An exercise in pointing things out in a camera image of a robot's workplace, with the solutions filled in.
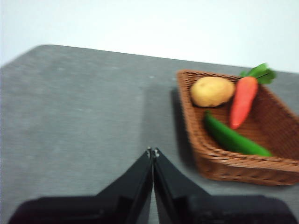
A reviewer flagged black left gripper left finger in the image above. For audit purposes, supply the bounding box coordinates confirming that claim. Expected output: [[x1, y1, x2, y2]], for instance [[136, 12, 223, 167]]
[[8, 146, 154, 224]]

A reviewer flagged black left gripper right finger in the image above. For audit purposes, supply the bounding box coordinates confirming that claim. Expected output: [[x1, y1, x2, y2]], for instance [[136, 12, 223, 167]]
[[153, 147, 299, 224]]

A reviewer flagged green pepper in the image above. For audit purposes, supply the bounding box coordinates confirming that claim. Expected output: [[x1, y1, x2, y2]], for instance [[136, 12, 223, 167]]
[[204, 111, 274, 157]]

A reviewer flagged yellow-brown potato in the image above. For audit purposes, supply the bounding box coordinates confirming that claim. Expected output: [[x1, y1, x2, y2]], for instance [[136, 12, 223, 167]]
[[191, 76, 235, 108]]

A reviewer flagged brown woven wicker basket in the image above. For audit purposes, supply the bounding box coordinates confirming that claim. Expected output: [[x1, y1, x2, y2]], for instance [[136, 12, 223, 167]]
[[176, 69, 299, 187]]

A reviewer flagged orange carrot with green leaves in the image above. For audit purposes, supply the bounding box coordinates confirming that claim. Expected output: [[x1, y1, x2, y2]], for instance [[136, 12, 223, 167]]
[[229, 63, 277, 130]]

